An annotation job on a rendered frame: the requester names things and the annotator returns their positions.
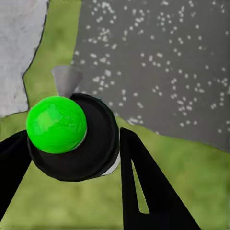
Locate insectifuge atomizer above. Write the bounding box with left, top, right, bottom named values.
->
left=26, top=65, right=121, bottom=182

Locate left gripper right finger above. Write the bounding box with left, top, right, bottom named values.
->
left=120, top=128, right=201, bottom=230

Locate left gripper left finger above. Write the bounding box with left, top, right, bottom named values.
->
left=0, top=130, right=32, bottom=222

